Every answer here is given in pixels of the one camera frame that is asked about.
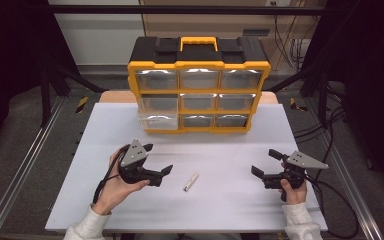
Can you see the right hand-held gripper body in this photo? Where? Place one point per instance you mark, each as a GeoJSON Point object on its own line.
{"type": "Point", "coordinates": [290, 176]}

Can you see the small white stick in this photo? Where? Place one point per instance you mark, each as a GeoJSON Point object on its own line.
{"type": "Point", "coordinates": [191, 182]}

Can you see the black curtain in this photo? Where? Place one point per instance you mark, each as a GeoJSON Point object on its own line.
{"type": "Point", "coordinates": [373, 66]}
{"type": "Point", "coordinates": [6, 50]}

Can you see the grid of clear drawers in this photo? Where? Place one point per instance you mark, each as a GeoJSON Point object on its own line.
{"type": "Point", "coordinates": [199, 80]}

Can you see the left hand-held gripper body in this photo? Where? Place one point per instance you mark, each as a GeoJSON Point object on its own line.
{"type": "Point", "coordinates": [133, 170]}

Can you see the person's right hand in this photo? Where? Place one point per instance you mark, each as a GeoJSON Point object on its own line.
{"type": "Point", "coordinates": [295, 196]}

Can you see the white foam board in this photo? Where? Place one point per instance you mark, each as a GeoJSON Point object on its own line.
{"type": "Point", "coordinates": [180, 213]}

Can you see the black metal stand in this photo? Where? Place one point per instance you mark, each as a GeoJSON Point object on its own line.
{"type": "Point", "coordinates": [323, 100]}
{"type": "Point", "coordinates": [45, 100]}

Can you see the white panel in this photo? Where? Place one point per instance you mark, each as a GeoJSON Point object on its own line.
{"type": "Point", "coordinates": [96, 40]}

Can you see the aluminium floor rail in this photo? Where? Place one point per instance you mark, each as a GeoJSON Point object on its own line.
{"type": "Point", "coordinates": [339, 160]}
{"type": "Point", "coordinates": [25, 163]}

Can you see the yellow black tape marker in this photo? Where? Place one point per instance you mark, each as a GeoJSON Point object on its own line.
{"type": "Point", "coordinates": [82, 104]}
{"type": "Point", "coordinates": [295, 105]}

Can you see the yellow black drawer organizer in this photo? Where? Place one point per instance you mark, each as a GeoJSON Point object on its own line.
{"type": "Point", "coordinates": [146, 50]}

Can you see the person's left hand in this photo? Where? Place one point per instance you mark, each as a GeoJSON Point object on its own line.
{"type": "Point", "coordinates": [113, 193]}

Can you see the clear plastic drawer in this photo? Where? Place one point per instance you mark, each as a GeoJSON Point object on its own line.
{"type": "Point", "coordinates": [158, 122]}

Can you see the black horizontal frame bar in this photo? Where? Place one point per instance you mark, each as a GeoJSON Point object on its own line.
{"type": "Point", "coordinates": [180, 10]}

